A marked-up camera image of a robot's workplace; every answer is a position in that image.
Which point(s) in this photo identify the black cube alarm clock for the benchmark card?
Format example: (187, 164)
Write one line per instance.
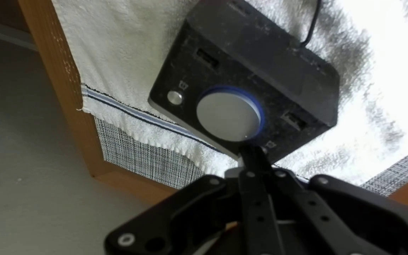
(261, 65)

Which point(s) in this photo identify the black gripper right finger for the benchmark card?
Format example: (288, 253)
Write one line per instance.
(336, 212)

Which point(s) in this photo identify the wooden nightstand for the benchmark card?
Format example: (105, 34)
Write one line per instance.
(57, 79)

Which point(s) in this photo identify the white towel with blue stripes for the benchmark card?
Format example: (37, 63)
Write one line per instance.
(119, 51)

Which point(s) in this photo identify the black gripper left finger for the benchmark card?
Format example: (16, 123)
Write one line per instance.
(190, 216)

